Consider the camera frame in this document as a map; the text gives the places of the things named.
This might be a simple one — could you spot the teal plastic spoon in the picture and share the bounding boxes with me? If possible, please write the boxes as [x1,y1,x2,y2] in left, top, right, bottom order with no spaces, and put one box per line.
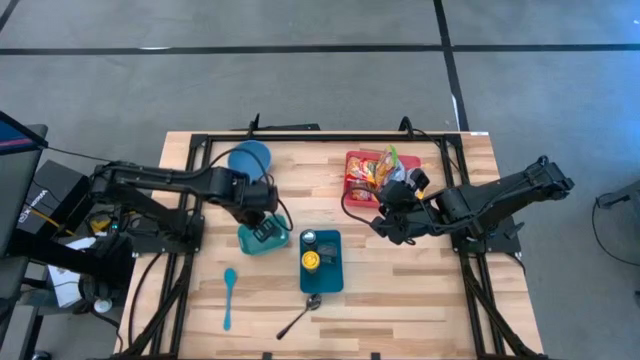
[222,267,238,332]

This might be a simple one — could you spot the yellow-lid crunchy chili jar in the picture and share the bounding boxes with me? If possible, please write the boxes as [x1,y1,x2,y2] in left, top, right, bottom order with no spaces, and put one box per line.
[301,250,321,275]

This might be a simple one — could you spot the black box with white print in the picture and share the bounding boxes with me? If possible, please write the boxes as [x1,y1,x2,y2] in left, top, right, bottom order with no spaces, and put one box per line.
[17,159,106,236]

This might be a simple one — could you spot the teal-blue rectangular plastic bin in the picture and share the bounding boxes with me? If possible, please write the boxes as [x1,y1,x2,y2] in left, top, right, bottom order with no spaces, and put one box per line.
[298,229,345,295]

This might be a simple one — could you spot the black equipment stand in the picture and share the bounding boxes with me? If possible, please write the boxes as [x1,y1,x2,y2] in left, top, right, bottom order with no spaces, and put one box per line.
[7,229,136,301]

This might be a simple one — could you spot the black table frame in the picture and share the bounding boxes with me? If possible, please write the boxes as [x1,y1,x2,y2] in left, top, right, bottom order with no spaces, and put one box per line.
[115,130,546,360]

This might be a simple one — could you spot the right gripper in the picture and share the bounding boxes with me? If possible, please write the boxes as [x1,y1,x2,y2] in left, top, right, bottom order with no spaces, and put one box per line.
[372,168,444,246]

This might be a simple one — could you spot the black floor cable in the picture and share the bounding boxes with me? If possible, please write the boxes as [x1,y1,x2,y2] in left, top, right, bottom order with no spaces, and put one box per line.
[591,192,640,267]

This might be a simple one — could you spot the thin black cable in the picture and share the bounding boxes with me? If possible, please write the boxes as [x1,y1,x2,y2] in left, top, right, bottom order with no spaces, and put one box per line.
[46,145,159,174]

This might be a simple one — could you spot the yellow cable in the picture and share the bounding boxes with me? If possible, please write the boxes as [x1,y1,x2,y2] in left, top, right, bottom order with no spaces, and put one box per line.
[34,206,76,236]

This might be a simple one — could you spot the black table-edge bracket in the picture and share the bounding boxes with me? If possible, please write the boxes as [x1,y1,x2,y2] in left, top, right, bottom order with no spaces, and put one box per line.
[230,112,322,133]

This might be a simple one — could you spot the grey computer monitor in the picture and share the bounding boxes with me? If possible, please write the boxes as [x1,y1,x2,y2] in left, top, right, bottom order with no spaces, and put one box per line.
[0,110,50,259]

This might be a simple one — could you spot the green-teal small plastic bin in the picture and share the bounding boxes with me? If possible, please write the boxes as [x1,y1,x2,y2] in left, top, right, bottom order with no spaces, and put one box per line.
[237,213,291,257]

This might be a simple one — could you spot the white paper sheet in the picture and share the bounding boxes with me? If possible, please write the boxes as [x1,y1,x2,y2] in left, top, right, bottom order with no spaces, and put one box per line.
[47,236,97,309]

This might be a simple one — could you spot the lime chili shrimp ramen packet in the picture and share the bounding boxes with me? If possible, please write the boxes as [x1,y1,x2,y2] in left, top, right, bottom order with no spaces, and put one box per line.
[374,144,402,187]

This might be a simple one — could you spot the black spoon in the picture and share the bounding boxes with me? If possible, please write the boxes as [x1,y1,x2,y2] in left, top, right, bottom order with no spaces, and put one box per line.
[275,293,323,341]

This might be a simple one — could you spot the green pepper tin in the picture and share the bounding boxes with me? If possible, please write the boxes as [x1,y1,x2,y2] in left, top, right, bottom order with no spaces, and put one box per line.
[317,242,340,265]

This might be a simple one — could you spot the blue bowl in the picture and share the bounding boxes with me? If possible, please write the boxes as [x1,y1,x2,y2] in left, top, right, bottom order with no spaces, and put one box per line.
[228,139,273,182]

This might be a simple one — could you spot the grey stand foot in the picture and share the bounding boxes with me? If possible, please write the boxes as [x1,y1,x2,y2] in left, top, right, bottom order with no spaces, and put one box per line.
[595,179,640,210]

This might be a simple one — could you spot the yellow ramen noodle packet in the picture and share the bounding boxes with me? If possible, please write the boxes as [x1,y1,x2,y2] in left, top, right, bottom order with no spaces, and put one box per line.
[393,165,430,199]

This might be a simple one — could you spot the red plastic bin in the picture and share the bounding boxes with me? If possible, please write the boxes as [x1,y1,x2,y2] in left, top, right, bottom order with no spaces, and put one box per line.
[342,149,423,209]

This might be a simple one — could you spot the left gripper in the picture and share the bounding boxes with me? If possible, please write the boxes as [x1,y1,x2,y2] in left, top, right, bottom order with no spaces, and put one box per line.
[229,172,279,244]

